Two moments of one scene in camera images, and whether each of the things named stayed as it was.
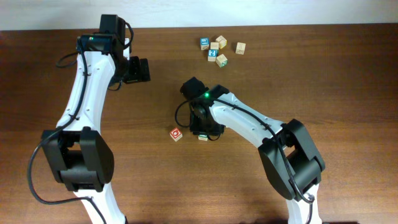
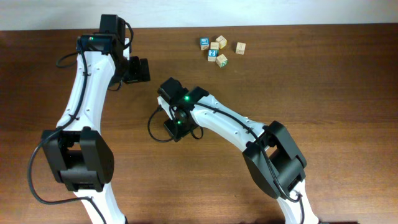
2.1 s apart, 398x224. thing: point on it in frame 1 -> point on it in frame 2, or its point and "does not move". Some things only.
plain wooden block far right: (240, 48) does not move
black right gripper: (196, 129) -> (176, 133)
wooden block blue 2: (212, 55) does not move
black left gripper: (136, 74) does not move
